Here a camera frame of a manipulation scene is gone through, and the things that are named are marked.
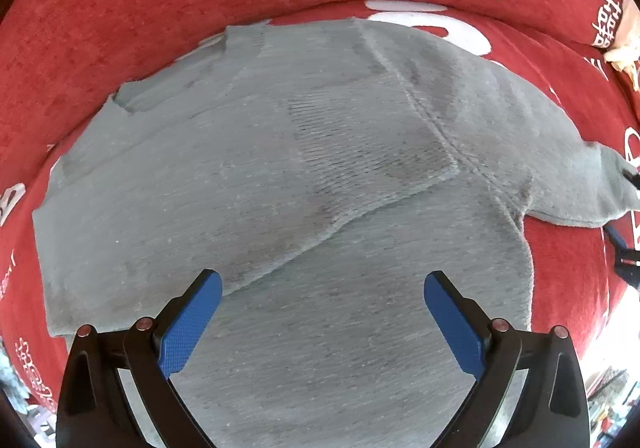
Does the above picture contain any grey knitted sweater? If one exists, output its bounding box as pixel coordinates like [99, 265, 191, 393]
[32, 18, 640, 448]

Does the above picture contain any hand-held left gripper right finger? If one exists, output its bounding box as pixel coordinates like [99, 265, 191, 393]
[423, 270, 591, 448]

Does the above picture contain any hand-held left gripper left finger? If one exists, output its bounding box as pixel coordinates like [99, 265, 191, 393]
[56, 269, 223, 448]

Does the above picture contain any beige patterned cloth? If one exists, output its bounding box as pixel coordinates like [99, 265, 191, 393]
[602, 0, 640, 91]

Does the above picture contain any red printed sofa cover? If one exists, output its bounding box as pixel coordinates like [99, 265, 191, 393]
[0, 0, 640, 434]

